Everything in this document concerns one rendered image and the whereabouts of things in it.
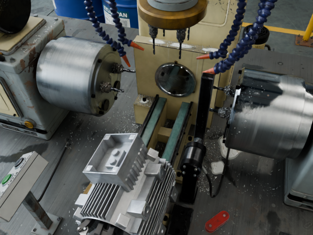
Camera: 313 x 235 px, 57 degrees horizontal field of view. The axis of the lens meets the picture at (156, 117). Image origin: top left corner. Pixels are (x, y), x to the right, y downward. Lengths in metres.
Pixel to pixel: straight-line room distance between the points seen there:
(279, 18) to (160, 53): 2.77
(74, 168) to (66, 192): 0.09
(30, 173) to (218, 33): 0.71
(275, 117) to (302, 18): 2.98
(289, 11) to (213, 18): 2.86
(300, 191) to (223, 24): 0.57
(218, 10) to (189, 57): 0.17
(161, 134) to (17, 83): 0.51
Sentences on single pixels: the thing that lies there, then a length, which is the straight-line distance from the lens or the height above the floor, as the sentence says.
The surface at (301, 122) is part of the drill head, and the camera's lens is 0.83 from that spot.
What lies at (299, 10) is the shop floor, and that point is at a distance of 3.89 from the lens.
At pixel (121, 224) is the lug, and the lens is 0.63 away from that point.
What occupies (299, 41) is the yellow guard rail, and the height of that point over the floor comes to 0.03.
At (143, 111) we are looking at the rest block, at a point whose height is 0.88.
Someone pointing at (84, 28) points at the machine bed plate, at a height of 0.80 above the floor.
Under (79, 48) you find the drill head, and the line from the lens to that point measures 0.96.
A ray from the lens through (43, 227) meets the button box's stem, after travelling 1.01.
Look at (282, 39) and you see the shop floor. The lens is 3.30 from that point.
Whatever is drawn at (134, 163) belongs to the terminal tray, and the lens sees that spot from 0.68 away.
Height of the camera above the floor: 1.69
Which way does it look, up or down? 48 degrees down
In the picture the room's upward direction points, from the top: 2 degrees counter-clockwise
